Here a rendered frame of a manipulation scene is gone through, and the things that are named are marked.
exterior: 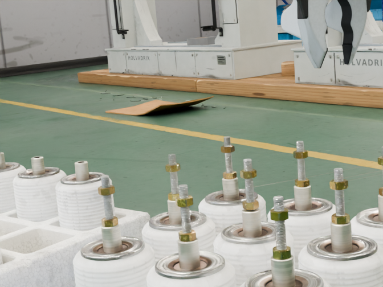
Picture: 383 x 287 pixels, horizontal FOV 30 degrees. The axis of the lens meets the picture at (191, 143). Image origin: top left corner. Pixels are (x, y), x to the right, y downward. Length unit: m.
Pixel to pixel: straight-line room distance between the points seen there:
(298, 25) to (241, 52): 3.55
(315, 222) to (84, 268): 0.29
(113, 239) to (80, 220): 0.37
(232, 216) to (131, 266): 0.22
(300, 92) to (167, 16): 4.68
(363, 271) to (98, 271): 0.29
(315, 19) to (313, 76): 3.02
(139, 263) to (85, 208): 0.39
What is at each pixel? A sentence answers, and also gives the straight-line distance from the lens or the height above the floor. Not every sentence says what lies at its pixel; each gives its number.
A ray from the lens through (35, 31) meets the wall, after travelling 7.51.
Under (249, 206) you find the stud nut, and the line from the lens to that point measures 0.84.
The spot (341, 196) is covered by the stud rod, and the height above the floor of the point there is 0.31.
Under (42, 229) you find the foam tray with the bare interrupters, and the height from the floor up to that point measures 0.18.
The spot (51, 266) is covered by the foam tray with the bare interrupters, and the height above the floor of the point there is 0.16.
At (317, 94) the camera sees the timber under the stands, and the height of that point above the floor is 0.05.
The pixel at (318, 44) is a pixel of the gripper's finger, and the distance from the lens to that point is 0.73.
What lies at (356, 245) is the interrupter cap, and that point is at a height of 0.25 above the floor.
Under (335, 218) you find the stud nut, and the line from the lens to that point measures 0.78.
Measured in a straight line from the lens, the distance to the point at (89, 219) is 1.20.
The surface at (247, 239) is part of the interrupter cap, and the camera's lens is 0.84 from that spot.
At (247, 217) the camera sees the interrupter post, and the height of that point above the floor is 0.27.
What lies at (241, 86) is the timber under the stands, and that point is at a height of 0.06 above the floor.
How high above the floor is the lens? 0.52
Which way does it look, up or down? 11 degrees down
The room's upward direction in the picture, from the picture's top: 5 degrees counter-clockwise
